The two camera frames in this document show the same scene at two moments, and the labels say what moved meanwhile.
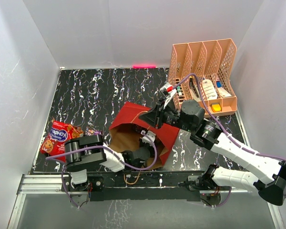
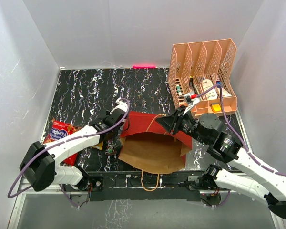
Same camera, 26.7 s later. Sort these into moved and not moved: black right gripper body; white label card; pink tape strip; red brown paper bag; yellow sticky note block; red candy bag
Moved: red brown paper bag; black right gripper body
Not moved: red candy bag; yellow sticky note block; white label card; pink tape strip
